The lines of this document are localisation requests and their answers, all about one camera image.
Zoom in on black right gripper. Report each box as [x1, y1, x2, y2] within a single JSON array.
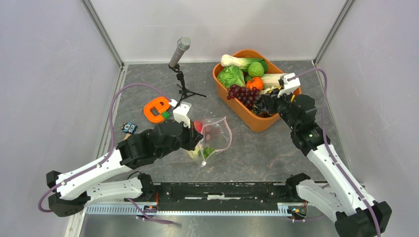
[[261, 87, 298, 131]]

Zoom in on clear zip top bag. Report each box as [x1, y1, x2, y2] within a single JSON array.
[[184, 116, 232, 167]]

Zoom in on white daikon radish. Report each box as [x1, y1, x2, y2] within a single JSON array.
[[185, 146, 215, 160]]

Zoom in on red toy apple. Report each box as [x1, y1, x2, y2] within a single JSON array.
[[193, 120, 203, 134]]

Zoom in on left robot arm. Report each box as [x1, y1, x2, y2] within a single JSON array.
[[46, 119, 204, 217]]

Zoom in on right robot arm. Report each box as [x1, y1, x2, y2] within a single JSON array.
[[257, 94, 392, 237]]

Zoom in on dark blue toy grapes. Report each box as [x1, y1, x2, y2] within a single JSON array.
[[252, 96, 272, 118]]

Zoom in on white napa cabbage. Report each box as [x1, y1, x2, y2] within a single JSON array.
[[261, 74, 286, 89]]

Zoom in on green toy brick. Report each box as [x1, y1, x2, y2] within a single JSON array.
[[161, 111, 171, 120]]

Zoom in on small orange toy pumpkin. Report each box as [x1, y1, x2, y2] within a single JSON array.
[[246, 77, 264, 90]]

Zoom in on purple toy grapes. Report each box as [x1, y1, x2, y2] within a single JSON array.
[[226, 84, 260, 110]]

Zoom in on green bumpy custard apple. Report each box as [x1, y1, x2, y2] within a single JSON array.
[[248, 62, 265, 77]]

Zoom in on black microphone tripod stand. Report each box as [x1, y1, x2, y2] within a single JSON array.
[[169, 64, 207, 107]]

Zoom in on green lettuce leaf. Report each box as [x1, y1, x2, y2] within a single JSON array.
[[217, 66, 245, 88]]

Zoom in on blue owl wooden block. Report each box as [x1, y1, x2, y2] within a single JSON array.
[[121, 122, 138, 140]]

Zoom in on silver microphone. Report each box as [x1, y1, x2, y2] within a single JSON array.
[[168, 37, 191, 68]]

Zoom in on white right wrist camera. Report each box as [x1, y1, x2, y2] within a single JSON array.
[[277, 73, 300, 98]]

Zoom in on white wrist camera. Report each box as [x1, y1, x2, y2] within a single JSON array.
[[277, 73, 300, 98], [169, 99, 192, 128]]

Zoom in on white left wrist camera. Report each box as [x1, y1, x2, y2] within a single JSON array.
[[169, 99, 192, 128]]

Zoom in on orange toy block ring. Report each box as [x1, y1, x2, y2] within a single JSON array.
[[143, 96, 171, 124]]

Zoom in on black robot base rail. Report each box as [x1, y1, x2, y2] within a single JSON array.
[[134, 182, 305, 212]]

